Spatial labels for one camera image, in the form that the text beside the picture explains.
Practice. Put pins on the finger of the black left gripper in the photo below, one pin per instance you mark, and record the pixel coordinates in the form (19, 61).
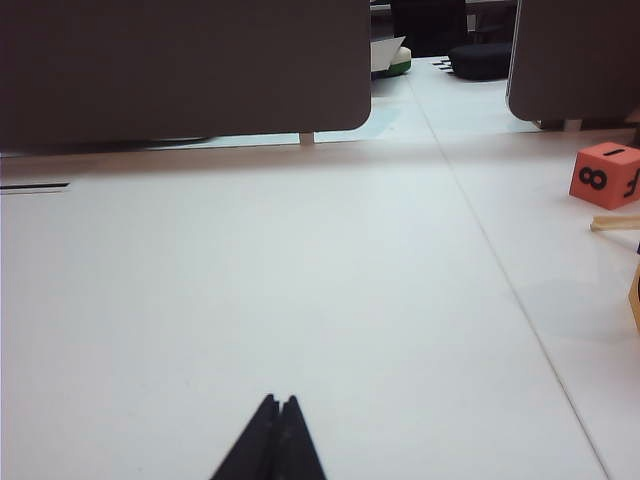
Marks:
(297, 455)
(250, 455)

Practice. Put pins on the yellow letter block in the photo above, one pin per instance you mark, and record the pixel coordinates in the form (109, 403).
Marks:
(636, 300)

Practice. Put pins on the orange number block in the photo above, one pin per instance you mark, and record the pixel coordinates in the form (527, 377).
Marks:
(612, 172)

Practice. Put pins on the light wooden stick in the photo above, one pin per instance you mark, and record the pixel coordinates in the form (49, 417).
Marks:
(617, 223)

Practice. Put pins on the wide grey desk divider panel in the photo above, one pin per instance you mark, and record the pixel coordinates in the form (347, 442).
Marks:
(175, 65)

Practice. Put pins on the white and green object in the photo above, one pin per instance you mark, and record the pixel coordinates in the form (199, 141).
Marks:
(395, 62)

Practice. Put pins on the black round cushion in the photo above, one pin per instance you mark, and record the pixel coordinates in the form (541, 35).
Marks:
(480, 60)

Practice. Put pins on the narrow grey desk divider panel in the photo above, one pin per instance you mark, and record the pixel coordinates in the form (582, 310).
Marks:
(575, 55)

